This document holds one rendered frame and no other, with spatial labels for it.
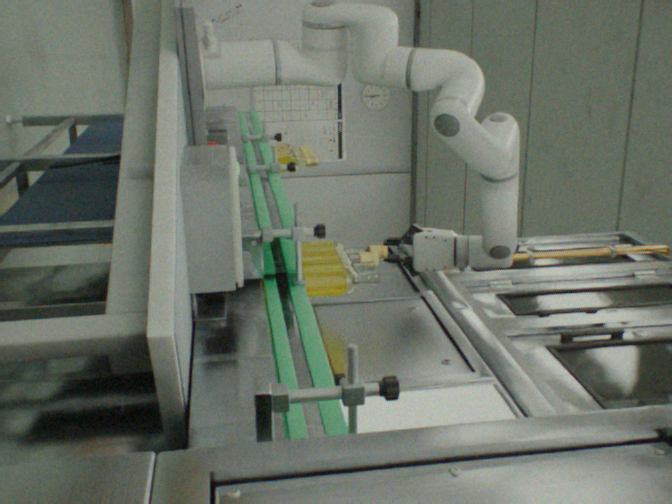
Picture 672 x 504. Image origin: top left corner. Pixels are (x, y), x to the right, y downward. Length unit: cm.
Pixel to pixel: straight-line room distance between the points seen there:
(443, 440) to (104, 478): 28
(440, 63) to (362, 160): 614
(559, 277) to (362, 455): 158
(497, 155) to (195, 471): 105
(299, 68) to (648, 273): 119
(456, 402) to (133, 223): 67
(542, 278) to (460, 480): 155
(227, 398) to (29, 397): 63
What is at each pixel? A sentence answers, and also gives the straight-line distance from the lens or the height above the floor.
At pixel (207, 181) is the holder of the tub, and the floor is 79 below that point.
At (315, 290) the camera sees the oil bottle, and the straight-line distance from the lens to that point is 164.
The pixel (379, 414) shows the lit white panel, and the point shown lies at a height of 107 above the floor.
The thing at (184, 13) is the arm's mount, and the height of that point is 77.
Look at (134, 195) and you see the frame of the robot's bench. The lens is 123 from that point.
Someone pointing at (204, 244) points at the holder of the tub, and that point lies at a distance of 129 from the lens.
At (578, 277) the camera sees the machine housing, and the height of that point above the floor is 177.
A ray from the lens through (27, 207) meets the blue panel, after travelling 190.
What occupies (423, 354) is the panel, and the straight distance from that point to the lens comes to 163.
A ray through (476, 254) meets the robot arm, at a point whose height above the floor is 139.
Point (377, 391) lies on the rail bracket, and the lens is 91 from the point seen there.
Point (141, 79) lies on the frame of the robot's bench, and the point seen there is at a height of 68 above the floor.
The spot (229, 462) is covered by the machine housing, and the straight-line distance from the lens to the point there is 67.
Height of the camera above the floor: 82
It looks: 8 degrees up
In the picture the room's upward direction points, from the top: 87 degrees clockwise
